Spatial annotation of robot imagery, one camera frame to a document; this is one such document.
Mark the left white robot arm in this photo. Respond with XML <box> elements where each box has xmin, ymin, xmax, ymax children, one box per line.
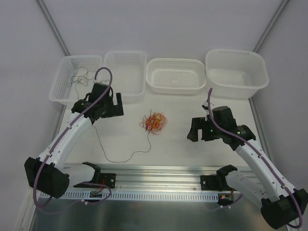
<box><xmin>24</xmin><ymin>83</ymin><xmax>124</xmax><ymax>198</ymax></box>

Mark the long thin black wire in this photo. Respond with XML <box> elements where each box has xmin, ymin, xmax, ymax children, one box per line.
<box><xmin>74</xmin><ymin>81</ymin><xmax>152</xmax><ymax>163</ymax></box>

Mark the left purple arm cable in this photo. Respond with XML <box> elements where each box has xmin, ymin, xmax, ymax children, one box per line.
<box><xmin>32</xmin><ymin>67</ymin><xmax>114</xmax><ymax>215</ymax></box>

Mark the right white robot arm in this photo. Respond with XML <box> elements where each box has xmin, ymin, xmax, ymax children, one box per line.
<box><xmin>187</xmin><ymin>106</ymin><xmax>308</xmax><ymax>229</ymax></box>

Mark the far-left white perforated basket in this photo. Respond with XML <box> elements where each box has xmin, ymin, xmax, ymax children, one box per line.
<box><xmin>49</xmin><ymin>55</ymin><xmax>103</xmax><ymax>105</ymax></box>

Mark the aluminium mounting rail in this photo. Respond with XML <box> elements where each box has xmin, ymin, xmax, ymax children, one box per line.
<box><xmin>65</xmin><ymin>164</ymin><xmax>234</xmax><ymax>192</ymax></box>

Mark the far-right white plastic tub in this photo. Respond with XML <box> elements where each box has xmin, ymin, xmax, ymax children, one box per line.
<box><xmin>205</xmin><ymin>49</ymin><xmax>269</xmax><ymax>99</ymax></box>

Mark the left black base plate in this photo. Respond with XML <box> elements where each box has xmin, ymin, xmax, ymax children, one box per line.
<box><xmin>73</xmin><ymin>172</ymin><xmax>116</xmax><ymax>189</ymax></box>

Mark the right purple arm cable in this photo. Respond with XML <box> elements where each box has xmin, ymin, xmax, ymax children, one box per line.
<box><xmin>207</xmin><ymin>87</ymin><xmax>304</xmax><ymax>228</ymax></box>

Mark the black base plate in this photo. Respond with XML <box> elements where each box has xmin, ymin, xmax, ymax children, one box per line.
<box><xmin>200</xmin><ymin>175</ymin><xmax>232</xmax><ymax>192</ymax></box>
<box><xmin>73</xmin><ymin>172</ymin><xmax>116</xmax><ymax>189</ymax></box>

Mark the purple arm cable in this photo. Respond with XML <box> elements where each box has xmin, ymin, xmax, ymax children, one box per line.
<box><xmin>207</xmin><ymin>87</ymin><xmax>304</xmax><ymax>228</ymax></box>
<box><xmin>32</xmin><ymin>67</ymin><xmax>114</xmax><ymax>215</ymax></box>

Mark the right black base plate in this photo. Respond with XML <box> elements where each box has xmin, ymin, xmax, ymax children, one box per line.
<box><xmin>200</xmin><ymin>175</ymin><xmax>232</xmax><ymax>192</ymax></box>

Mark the white slotted cable duct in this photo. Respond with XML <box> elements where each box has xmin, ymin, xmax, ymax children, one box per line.
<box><xmin>39</xmin><ymin>190</ymin><xmax>219</xmax><ymax>202</ymax></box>

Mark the orange red wire bundle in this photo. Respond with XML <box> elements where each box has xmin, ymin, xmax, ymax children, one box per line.
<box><xmin>139</xmin><ymin>109</ymin><xmax>169</xmax><ymax>136</ymax></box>

